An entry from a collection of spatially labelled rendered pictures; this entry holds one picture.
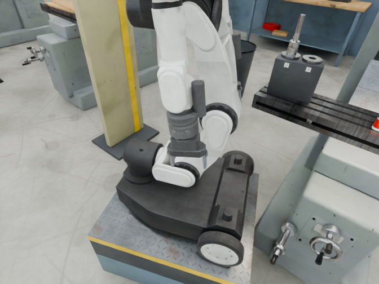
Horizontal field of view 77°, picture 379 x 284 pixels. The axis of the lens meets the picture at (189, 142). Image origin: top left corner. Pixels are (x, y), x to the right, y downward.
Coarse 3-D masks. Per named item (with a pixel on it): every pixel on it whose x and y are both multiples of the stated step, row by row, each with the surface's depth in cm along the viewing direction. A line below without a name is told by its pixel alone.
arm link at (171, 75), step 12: (168, 60) 56; (180, 60) 56; (168, 72) 55; (180, 72) 55; (168, 84) 57; (180, 84) 56; (168, 96) 59; (180, 96) 58; (168, 108) 61; (180, 108) 60
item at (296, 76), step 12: (276, 60) 116; (288, 60) 114; (300, 60) 114; (312, 60) 111; (324, 60) 115; (276, 72) 119; (288, 72) 116; (300, 72) 114; (312, 72) 111; (276, 84) 122; (288, 84) 120; (300, 84) 117; (312, 84) 114; (288, 96) 123; (300, 96) 120
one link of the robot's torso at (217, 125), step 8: (208, 112) 83; (216, 112) 82; (208, 120) 83; (216, 120) 82; (224, 120) 82; (208, 128) 86; (216, 128) 85; (224, 128) 84; (200, 136) 101; (208, 136) 88; (216, 136) 87; (224, 136) 86; (208, 144) 91; (216, 144) 89; (224, 144) 89; (208, 152) 97; (216, 152) 95; (176, 160) 110; (184, 160) 106; (192, 160) 104; (200, 160) 103; (208, 160) 102; (216, 160) 100; (184, 168) 106; (192, 168) 106; (200, 168) 106; (200, 176) 110
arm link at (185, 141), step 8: (176, 128) 66; (184, 128) 65; (192, 128) 66; (176, 136) 67; (184, 136) 67; (192, 136) 68; (168, 144) 75; (176, 144) 71; (184, 144) 71; (192, 144) 70; (200, 144) 74; (168, 152) 75; (176, 152) 73; (184, 152) 72; (192, 152) 72; (200, 152) 71
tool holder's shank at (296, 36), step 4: (300, 16) 106; (304, 16) 105; (300, 20) 106; (300, 24) 107; (296, 28) 109; (300, 28) 108; (296, 32) 110; (300, 32) 110; (296, 36) 110; (296, 40) 112
